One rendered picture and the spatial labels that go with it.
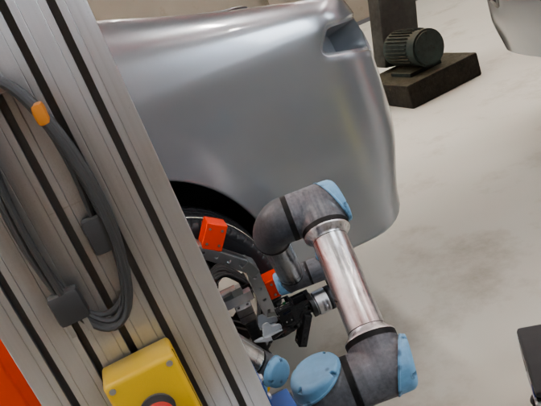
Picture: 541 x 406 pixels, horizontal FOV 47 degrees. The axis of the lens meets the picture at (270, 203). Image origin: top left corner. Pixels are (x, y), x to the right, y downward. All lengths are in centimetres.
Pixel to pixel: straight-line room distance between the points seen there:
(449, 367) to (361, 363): 159
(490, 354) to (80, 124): 243
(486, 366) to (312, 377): 162
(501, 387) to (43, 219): 227
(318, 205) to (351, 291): 22
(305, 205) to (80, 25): 89
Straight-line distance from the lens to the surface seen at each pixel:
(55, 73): 70
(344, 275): 140
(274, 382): 153
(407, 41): 657
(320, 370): 132
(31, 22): 70
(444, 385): 281
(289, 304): 188
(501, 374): 281
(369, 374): 132
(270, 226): 148
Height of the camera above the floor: 183
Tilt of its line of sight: 20 degrees down
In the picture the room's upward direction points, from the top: 22 degrees counter-clockwise
